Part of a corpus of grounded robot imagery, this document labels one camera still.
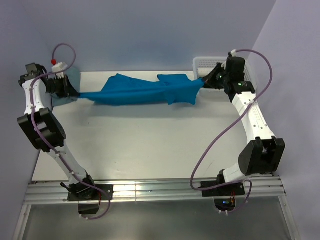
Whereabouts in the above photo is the bright blue t-shirt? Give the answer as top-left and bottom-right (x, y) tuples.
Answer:
(78, 73), (205, 106)

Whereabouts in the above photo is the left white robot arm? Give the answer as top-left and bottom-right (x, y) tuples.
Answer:
(17, 62), (98, 200)

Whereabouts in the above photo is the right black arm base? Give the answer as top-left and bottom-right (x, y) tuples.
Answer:
(200, 170), (246, 215)

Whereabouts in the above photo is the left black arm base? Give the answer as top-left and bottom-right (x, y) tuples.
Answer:
(60, 176), (114, 215)

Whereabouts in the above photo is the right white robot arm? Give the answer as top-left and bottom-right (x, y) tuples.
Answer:
(204, 56), (286, 195)

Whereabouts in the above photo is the white rolled t-shirt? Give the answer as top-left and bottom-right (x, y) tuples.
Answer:
(196, 67), (217, 79)

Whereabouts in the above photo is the grey-blue crumpled t-shirt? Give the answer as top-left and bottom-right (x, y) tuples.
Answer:
(51, 67), (81, 107)

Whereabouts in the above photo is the white perforated plastic basket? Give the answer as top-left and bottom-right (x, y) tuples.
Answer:
(192, 56), (257, 102)

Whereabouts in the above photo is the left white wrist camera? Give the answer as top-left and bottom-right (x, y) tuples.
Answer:
(51, 62), (68, 79)

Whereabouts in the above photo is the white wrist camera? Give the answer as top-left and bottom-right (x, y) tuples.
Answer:
(51, 62), (68, 79)
(228, 49), (237, 58)

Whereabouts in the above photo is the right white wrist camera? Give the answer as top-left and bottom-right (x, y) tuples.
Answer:
(228, 49), (237, 58)

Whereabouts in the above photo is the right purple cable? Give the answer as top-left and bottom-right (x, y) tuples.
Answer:
(190, 48), (273, 214)

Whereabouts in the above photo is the purple cable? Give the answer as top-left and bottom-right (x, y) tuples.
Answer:
(190, 48), (273, 214)
(28, 43), (112, 221)

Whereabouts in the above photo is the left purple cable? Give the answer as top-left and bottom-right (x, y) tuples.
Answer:
(28, 43), (112, 221)

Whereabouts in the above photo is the aluminium front rail frame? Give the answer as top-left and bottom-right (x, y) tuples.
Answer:
(13, 175), (292, 240)

